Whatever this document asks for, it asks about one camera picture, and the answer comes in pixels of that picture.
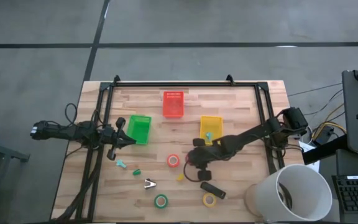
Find white paper sheet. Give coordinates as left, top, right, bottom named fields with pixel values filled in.
left=298, top=140, right=321, bottom=174

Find black support bar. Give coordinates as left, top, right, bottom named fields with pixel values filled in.
left=302, top=134, right=349, bottom=166

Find black power adapter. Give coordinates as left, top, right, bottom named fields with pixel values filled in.
left=314, top=125, right=335, bottom=146

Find black metal table frame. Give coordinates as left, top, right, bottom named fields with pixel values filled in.
left=75, top=74, right=287, bottom=222

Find yellow cable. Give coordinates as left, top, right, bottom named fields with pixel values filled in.
left=311, top=104, right=347, bottom=141

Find green tape roll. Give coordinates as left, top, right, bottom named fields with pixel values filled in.
left=154, top=194, right=169, bottom=209

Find red tape roll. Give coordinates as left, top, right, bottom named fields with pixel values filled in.
left=167, top=154, right=181, bottom=168

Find black cable loop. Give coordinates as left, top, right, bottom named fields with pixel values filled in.
left=65, top=103, right=78, bottom=126

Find green plastic basket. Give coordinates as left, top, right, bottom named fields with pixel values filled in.
left=126, top=114, right=152, bottom=146

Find black stapler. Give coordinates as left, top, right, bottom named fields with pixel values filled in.
left=200, top=181, right=227, bottom=200

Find yellow tape roll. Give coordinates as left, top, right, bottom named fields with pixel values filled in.
left=202, top=192, right=218, bottom=208

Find orange plastic basket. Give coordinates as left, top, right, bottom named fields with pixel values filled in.
left=162, top=90, right=185, bottom=119

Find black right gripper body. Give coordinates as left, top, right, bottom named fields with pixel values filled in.
left=190, top=138, right=230, bottom=182

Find yellow plastic basket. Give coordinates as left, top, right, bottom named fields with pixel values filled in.
left=200, top=114, right=224, bottom=146

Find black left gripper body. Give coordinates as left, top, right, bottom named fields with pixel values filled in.
left=101, top=117, right=126, bottom=161

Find thin black floor cable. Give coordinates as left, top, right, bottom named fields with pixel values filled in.
left=287, top=82, right=344, bottom=98

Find black keyboard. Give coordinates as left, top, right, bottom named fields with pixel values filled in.
left=331, top=174, right=358, bottom=215

